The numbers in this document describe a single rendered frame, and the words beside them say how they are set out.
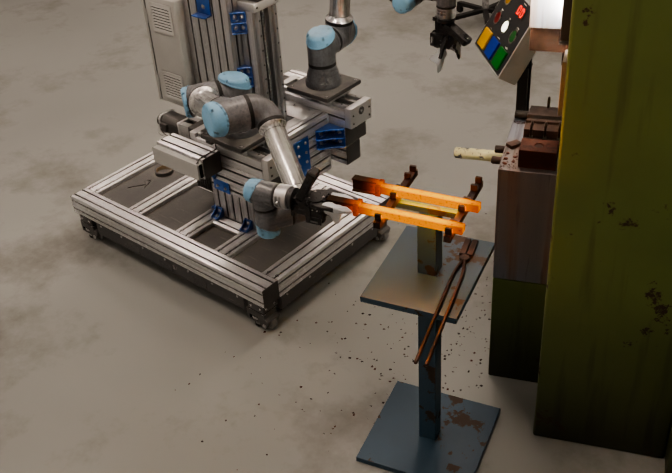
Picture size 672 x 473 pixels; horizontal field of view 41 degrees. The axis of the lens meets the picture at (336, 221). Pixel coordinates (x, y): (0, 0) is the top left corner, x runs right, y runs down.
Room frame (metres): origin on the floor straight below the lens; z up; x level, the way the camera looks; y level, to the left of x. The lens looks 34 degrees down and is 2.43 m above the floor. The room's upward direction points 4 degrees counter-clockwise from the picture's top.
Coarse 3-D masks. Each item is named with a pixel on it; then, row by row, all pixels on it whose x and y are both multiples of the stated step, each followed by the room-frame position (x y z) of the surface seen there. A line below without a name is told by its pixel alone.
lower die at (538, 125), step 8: (536, 112) 2.72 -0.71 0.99; (544, 112) 2.71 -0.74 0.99; (552, 112) 2.71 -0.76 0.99; (528, 120) 2.65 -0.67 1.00; (536, 120) 2.64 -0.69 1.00; (544, 120) 2.64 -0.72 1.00; (528, 128) 2.60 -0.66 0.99; (536, 128) 2.60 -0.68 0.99; (552, 128) 2.59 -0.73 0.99; (528, 136) 2.60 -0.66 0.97; (536, 136) 2.59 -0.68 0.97; (552, 136) 2.57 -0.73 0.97
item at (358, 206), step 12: (336, 204) 2.21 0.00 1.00; (348, 204) 2.18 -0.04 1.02; (360, 204) 2.18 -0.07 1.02; (372, 204) 2.17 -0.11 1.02; (384, 216) 2.13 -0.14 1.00; (396, 216) 2.11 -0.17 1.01; (408, 216) 2.10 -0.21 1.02; (420, 216) 2.09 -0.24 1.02; (432, 228) 2.06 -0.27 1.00; (444, 228) 2.04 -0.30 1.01; (456, 228) 2.03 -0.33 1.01
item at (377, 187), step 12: (360, 180) 2.29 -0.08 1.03; (372, 180) 2.29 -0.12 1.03; (384, 180) 2.30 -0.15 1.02; (360, 192) 2.29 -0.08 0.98; (372, 192) 2.28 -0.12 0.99; (384, 192) 2.26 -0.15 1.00; (396, 192) 2.24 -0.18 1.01; (408, 192) 2.22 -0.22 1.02; (420, 192) 2.22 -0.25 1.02; (432, 192) 2.21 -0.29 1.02; (444, 204) 2.17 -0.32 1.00; (456, 204) 2.15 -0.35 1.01; (468, 204) 2.14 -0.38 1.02; (480, 204) 2.14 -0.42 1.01
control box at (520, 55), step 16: (512, 0) 3.32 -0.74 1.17; (528, 0) 3.23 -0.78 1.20; (512, 16) 3.24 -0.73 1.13; (528, 16) 3.13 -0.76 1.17; (496, 32) 3.29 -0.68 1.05; (528, 32) 3.08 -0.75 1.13; (480, 48) 3.33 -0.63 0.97; (512, 48) 3.10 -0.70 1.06; (528, 48) 3.08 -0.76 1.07; (512, 64) 3.08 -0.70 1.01; (512, 80) 3.08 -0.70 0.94
